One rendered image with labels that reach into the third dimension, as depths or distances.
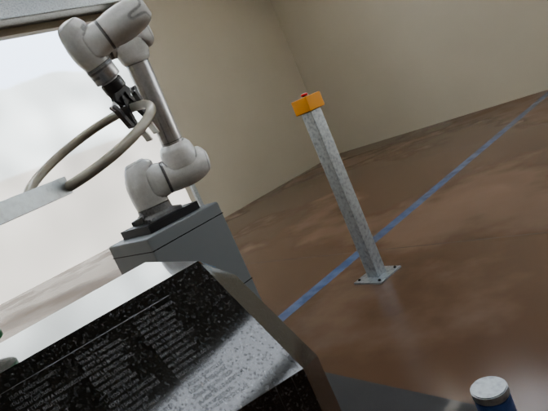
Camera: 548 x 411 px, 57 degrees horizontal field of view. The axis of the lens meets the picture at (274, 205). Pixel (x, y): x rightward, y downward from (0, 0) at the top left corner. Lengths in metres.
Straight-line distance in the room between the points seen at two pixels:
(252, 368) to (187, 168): 1.43
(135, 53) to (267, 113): 6.21
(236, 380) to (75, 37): 1.16
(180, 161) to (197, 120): 5.22
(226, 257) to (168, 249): 0.30
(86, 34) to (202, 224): 0.96
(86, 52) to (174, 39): 6.07
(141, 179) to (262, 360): 1.43
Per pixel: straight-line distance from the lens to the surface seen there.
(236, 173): 7.66
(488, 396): 1.54
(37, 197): 1.40
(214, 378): 0.99
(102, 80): 1.74
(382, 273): 2.89
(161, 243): 2.14
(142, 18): 1.74
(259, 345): 1.03
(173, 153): 2.28
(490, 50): 7.52
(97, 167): 1.43
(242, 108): 8.06
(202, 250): 2.24
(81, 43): 1.72
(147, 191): 2.29
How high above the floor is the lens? 1.04
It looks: 9 degrees down
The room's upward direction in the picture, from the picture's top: 23 degrees counter-clockwise
